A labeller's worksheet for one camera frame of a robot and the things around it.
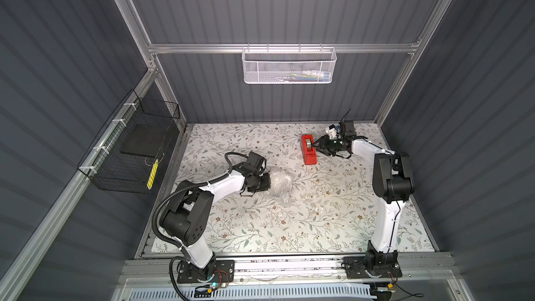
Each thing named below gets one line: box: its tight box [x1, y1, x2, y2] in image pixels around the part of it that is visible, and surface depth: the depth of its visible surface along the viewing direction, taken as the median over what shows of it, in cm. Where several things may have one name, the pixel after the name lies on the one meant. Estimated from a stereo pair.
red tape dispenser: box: [300, 134, 317, 166], surface depth 104 cm
